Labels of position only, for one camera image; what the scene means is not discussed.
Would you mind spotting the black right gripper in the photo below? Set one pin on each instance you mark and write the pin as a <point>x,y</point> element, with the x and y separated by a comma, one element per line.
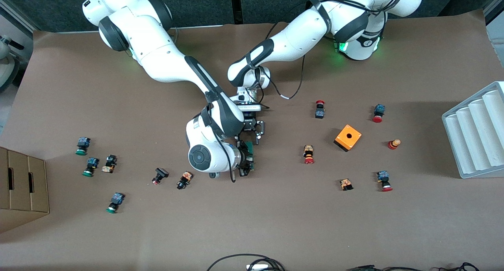
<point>243,157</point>

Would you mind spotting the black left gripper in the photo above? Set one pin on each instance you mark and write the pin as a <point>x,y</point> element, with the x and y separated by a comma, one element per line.
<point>251,124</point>

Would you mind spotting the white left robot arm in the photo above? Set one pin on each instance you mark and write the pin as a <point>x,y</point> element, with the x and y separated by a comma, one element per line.
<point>299,38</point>

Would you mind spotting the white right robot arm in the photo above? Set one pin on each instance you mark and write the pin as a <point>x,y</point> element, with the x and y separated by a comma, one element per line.
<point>157,54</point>

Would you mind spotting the red mushroom button orange block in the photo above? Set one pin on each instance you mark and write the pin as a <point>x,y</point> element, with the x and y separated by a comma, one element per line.
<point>308,154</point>

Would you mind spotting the red push button black block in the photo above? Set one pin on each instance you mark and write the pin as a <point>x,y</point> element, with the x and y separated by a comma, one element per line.
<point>319,110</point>

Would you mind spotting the black push button orange block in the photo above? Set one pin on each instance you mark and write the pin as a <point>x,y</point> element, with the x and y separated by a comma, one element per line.
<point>184,180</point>

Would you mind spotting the brown paper table cover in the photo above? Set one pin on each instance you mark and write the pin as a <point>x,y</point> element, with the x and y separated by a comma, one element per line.
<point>252,223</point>

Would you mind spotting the black square push button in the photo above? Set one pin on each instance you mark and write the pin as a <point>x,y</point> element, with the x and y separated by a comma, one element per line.
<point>160,175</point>

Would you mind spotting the orange black contact block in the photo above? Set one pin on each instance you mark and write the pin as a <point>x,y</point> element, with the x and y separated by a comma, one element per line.
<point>346,184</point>

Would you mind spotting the white plug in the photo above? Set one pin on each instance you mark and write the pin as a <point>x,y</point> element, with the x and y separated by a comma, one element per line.
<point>258,267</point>

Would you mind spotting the red mushroom button blue block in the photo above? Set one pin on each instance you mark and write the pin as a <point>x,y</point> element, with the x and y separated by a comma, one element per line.
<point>378,113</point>
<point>384,180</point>

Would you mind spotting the red yellow emergency stop head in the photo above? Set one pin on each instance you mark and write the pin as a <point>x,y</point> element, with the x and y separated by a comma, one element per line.
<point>393,144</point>

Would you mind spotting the white stepped plastic tray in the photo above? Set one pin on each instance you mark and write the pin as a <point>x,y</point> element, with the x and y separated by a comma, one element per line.
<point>472,137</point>

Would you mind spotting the brown cardboard box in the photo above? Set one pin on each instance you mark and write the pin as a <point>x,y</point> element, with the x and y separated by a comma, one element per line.
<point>21,188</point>

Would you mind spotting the white grey floor equipment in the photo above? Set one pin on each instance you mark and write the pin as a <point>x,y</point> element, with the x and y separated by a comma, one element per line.
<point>6,70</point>

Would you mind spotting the grey cabinet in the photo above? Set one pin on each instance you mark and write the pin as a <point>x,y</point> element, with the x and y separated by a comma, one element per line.
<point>497,30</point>

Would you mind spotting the orange button enclosure box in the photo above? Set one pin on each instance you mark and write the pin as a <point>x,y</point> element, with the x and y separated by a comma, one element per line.
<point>348,138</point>

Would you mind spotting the black vertical post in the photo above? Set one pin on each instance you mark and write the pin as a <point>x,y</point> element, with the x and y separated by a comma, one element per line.
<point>236,5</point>

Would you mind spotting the black cream orange switch part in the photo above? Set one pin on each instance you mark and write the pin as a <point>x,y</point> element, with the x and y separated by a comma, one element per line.
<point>109,164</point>

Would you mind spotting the green push button switch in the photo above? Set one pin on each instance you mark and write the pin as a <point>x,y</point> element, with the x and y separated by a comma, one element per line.
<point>115,202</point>
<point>82,145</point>
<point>91,166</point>

